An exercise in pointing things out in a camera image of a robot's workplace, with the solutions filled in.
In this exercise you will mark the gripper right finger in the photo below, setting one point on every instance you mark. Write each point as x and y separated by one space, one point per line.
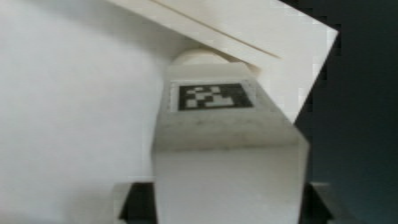
324 210

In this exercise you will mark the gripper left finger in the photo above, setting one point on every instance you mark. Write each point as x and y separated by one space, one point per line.
134 208

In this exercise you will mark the white table leg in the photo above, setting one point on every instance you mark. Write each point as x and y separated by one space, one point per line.
230 151

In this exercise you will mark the white square table top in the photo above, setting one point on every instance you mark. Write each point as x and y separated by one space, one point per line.
86 52

